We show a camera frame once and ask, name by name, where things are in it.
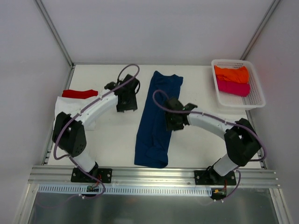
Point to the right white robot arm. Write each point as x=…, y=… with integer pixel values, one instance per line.
x=240, y=140

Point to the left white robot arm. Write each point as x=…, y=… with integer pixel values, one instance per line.
x=73, y=116

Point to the white plastic basket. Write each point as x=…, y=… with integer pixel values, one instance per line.
x=231, y=102

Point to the aluminium mounting rail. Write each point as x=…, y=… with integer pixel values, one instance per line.
x=153, y=177

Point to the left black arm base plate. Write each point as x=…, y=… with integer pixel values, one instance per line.
x=103, y=174

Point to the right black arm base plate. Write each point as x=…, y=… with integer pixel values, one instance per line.
x=209, y=177

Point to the navy blue t shirt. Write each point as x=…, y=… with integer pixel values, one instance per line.
x=153, y=139

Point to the white slotted cable duct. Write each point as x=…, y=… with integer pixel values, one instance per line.
x=126, y=190

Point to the folded red t shirt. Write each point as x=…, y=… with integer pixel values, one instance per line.
x=79, y=94

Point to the pink t shirt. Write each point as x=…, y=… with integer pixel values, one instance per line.
x=234, y=88

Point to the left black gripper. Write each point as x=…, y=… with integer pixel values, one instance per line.
x=127, y=105

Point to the orange t shirt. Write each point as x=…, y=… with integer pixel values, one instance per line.
x=240, y=75

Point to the folded white t shirt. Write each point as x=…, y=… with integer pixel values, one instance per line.
x=73, y=106

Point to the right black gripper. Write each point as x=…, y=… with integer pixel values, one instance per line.
x=174, y=122

